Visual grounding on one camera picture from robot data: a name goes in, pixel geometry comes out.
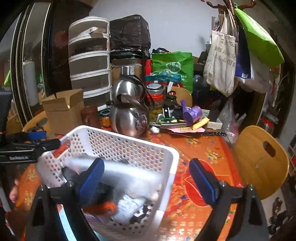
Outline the dark grey knit glove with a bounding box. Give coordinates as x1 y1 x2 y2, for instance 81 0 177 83
61 166 118 217

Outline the white plastic perforated basket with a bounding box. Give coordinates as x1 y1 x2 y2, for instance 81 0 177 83
36 126 179 240

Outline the purple tissue pack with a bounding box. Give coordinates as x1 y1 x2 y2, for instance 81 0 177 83
84 213 110 225

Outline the left hand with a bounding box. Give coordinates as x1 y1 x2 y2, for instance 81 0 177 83
9 179 20 203

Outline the left wooden chair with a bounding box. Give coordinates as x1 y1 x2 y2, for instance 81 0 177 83
23 111 53 138

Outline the wooden chair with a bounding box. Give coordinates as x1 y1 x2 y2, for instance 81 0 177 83
234 126 289 200
23 111 53 138

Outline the brown cardboard box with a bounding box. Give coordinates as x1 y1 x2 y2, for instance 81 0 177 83
42 89 84 135

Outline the right wooden chair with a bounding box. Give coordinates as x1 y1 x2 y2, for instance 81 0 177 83
234 126 289 200

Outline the brown mug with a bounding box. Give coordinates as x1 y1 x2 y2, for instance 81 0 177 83
80 106 101 128

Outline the red floral tablecloth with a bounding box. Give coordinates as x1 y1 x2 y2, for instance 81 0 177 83
14 131 246 241

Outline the steel kettle front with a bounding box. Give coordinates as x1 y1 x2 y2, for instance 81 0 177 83
109 93 155 138

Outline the steel kettle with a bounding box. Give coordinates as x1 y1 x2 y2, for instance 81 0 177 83
109 93 155 138
112 74 146 102

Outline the steel kettle rear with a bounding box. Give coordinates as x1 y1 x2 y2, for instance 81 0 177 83
112 74 146 102

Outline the grey white drawer tower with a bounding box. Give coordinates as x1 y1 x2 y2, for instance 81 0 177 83
68 16 112 110

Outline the purple plastic scoop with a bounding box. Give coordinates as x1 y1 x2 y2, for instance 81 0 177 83
181 99 203 125

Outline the glass jar red lid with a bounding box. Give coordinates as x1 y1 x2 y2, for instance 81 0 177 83
147 83 166 120

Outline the black covered appliance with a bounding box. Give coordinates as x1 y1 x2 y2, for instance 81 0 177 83
110 15 151 50

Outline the beige canvas tote bag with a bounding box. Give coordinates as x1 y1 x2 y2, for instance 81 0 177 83
203 11 238 97

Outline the green shopping bag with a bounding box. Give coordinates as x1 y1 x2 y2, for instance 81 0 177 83
151 51 194 93

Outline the lime green hanging bag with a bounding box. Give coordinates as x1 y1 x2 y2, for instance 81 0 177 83
234 8 285 68

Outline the wooden coat rack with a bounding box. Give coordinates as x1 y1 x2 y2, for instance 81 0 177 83
202 0 257 22

